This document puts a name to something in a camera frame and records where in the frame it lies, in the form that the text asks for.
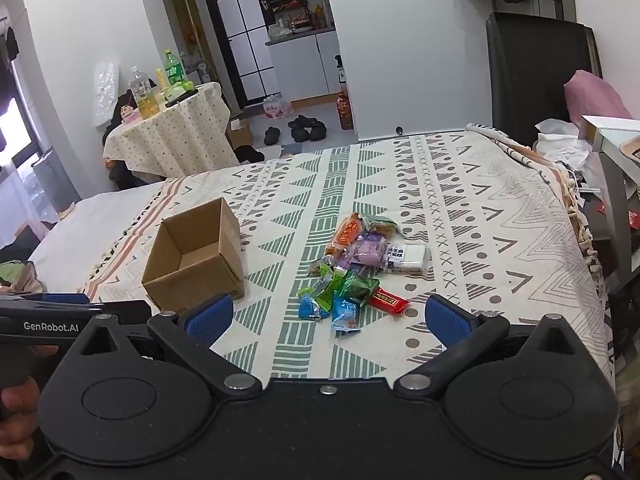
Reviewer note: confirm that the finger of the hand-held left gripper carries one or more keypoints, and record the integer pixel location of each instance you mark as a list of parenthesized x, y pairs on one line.
[(65, 298)]

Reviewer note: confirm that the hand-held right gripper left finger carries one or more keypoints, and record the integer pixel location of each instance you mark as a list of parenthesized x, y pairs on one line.
[(210, 319)]

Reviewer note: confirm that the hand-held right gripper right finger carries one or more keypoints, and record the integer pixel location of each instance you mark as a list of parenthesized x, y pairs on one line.
[(446, 319)]

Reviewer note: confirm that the red snack packet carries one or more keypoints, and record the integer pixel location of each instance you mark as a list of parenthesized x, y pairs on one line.
[(388, 302)]

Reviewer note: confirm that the brown cardboard box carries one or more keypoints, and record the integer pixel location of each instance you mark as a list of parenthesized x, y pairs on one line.
[(192, 260)]

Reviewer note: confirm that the white snack packet black print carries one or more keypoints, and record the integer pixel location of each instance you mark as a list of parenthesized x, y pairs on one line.
[(406, 258)]

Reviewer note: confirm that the large green snack packet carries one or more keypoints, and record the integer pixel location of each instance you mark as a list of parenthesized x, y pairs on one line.
[(357, 287)]

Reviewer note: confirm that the small blue snack packet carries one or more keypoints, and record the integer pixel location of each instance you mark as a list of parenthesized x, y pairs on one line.
[(307, 307)]

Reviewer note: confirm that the large blue snack packet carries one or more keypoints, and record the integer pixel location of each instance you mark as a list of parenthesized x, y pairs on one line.
[(346, 314)]

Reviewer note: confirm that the purple snack packet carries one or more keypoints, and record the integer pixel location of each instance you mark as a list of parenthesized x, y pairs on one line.
[(369, 251)]

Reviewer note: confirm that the clear bread snack packet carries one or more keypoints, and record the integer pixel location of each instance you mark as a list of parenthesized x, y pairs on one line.
[(382, 224)]

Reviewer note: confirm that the small green snack packet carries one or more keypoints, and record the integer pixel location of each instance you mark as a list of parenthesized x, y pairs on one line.
[(323, 296), (324, 265)]

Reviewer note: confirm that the orange snack packet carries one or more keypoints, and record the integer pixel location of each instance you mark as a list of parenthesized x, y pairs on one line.
[(347, 232)]

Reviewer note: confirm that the person's left hand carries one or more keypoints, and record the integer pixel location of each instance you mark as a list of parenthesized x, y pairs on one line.
[(17, 402)]

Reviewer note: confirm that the green patterned cloth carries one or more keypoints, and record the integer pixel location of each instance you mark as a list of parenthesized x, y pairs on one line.
[(17, 276)]

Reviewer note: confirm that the white bed sheet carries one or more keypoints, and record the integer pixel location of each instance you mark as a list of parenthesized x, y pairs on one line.
[(85, 235)]

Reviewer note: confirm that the patterned printed blanket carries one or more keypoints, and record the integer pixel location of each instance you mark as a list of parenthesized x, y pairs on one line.
[(450, 200)]

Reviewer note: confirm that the small cardboard box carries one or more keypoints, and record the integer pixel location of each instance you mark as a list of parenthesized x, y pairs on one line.
[(240, 133)]

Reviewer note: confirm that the table with dotted tablecloth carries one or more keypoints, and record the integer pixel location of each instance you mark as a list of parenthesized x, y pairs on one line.
[(170, 135)]

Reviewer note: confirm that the black slipper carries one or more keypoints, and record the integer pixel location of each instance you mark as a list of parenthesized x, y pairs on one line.
[(272, 135), (300, 135), (299, 121), (318, 131)]

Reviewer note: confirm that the cartoon figurine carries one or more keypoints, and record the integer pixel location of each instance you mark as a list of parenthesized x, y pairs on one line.
[(128, 110)]

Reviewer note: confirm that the white crumpled cloth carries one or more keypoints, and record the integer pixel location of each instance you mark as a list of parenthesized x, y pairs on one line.
[(565, 146)]

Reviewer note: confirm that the white plastic bag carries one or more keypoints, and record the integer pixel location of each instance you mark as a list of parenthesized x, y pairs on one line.
[(106, 92)]

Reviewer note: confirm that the clear bottle yellow liquid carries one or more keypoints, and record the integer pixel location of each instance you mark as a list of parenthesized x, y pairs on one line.
[(142, 96)]

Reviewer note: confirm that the pink plastic bag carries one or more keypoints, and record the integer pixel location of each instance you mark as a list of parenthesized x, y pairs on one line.
[(276, 107)]

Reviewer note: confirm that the green white container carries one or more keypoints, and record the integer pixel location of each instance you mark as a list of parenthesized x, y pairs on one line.
[(180, 91)]

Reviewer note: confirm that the white desk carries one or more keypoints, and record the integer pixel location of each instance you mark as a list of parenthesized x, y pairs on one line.
[(617, 165)]

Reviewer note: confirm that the green soda bottle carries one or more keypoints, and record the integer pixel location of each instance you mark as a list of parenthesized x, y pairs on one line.
[(173, 69)]

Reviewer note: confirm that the black leather chair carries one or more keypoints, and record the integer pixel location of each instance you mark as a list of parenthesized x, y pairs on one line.
[(535, 75)]

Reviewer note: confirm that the pink pillow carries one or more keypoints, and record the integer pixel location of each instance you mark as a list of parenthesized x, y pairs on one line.
[(595, 97)]

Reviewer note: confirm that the white cabinet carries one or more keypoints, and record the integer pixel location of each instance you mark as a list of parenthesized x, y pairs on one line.
[(300, 67)]

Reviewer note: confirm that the black glass-paned door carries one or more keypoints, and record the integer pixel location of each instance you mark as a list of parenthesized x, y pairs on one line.
[(240, 35)]

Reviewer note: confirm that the cluttered kitchen counter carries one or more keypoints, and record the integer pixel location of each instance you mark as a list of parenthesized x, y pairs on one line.
[(300, 10)]

